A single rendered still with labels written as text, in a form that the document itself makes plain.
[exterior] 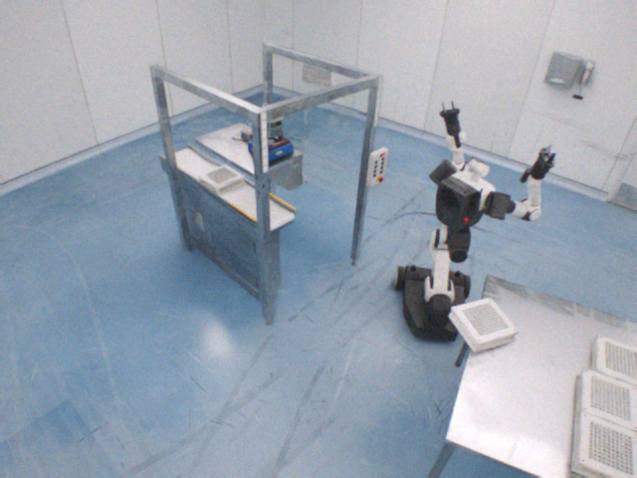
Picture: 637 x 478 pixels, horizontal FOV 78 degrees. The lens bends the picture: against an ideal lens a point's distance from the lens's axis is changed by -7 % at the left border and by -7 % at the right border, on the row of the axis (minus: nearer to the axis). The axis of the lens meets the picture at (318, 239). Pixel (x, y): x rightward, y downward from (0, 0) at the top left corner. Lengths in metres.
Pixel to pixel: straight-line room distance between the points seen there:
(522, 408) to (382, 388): 1.11
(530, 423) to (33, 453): 2.65
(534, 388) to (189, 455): 1.87
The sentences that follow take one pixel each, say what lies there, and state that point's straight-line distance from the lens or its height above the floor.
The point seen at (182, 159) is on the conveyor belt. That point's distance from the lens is 3.59.
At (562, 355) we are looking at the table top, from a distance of 2.37.
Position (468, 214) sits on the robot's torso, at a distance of 2.64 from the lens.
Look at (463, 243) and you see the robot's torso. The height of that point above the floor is 0.84.
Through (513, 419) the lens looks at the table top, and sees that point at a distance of 2.03.
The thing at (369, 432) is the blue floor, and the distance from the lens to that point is 2.75.
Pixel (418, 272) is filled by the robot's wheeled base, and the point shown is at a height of 0.21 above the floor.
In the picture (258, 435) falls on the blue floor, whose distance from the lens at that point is 2.72.
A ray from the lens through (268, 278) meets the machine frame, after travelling 2.83.
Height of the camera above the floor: 2.43
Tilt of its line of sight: 38 degrees down
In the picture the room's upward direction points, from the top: 3 degrees clockwise
